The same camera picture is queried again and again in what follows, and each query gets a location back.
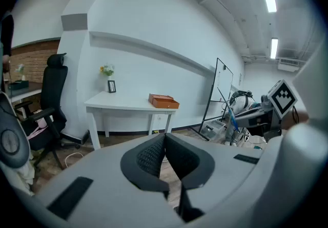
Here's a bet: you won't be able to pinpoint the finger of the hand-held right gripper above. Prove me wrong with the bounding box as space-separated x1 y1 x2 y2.
234 115 270 129
234 107 264 118

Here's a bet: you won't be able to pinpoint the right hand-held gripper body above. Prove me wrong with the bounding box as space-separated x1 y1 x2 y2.
260 79 299 142

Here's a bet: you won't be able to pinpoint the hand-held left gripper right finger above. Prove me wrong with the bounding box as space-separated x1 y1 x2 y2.
165 132 216 223

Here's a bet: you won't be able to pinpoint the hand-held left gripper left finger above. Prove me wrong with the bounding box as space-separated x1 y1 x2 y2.
120 133 170 193

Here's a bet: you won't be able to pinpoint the blue-handled scissors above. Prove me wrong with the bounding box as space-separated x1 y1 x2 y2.
217 87 241 134

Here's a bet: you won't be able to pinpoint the orange plastic drawer box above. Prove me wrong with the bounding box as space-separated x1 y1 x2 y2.
148 93 180 109

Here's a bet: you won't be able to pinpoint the person's right forearm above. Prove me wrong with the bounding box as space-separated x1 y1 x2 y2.
281 111 310 130

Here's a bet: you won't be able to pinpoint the white air conditioner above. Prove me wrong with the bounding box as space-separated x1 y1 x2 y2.
277 57 300 72

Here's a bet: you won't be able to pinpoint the clear plastic bin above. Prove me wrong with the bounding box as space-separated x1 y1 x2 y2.
199 119 227 142

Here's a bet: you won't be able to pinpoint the whiteboard on black stand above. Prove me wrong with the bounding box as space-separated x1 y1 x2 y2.
191 57 234 142

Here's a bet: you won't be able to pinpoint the short ceiling light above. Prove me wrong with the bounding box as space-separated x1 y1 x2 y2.
270 37 279 59

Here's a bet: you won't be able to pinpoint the white table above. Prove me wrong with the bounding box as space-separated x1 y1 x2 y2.
84 90 178 151

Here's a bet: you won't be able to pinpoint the flowers in white vase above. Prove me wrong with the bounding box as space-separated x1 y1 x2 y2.
99 63 115 92

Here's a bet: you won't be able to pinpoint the pink bag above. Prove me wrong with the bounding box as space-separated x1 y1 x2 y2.
27 110 52 140

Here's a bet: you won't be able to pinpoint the black office chair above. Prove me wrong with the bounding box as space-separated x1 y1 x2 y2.
14 52 83 171

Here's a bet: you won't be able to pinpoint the dark-top desk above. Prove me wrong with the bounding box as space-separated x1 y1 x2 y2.
5 80 43 117

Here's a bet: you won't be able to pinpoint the grey device with round disc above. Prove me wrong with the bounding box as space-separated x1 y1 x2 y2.
0 93 32 170

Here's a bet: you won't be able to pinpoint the small vase with pale flowers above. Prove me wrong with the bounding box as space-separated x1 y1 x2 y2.
14 64 26 81

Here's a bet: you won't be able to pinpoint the white floor cable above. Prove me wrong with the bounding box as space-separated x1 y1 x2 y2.
64 152 85 169

